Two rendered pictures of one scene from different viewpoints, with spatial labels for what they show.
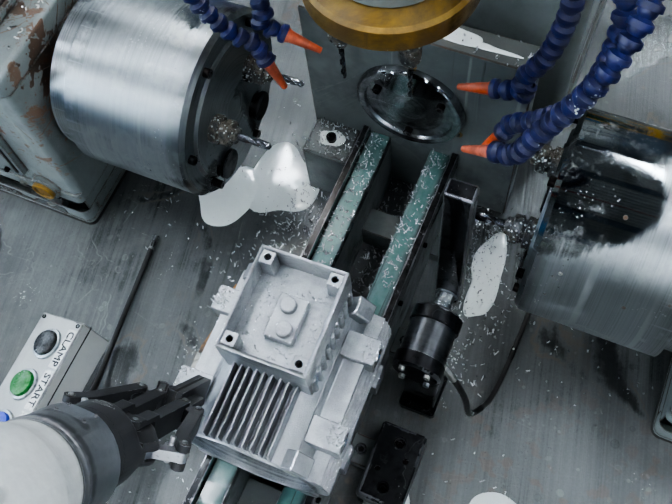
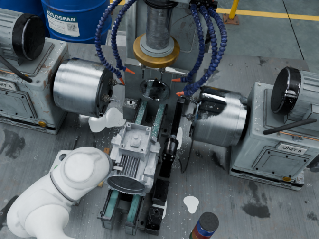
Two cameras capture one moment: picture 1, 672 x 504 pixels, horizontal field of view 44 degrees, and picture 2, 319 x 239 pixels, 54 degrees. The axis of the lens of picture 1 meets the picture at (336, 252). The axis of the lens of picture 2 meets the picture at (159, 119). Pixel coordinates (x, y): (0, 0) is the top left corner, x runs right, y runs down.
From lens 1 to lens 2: 0.45 m
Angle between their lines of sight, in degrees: 17
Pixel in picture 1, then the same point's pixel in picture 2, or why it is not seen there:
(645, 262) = (224, 118)
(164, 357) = not seen: hidden behind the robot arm
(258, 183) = (107, 119)
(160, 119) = (89, 94)
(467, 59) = (171, 75)
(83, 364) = not seen: hidden behind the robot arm
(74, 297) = (52, 156)
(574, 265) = (207, 122)
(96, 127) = (69, 98)
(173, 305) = not seen: hidden behind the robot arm
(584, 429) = (211, 176)
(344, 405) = (152, 164)
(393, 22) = (160, 60)
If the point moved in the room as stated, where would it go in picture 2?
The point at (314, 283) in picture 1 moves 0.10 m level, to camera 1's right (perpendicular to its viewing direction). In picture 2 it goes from (141, 132) to (164, 125)
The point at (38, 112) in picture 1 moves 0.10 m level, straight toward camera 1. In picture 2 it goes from (48, 96) to (62, 109)
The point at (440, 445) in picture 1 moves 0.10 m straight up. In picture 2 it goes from (173, 185) to (175, 176)
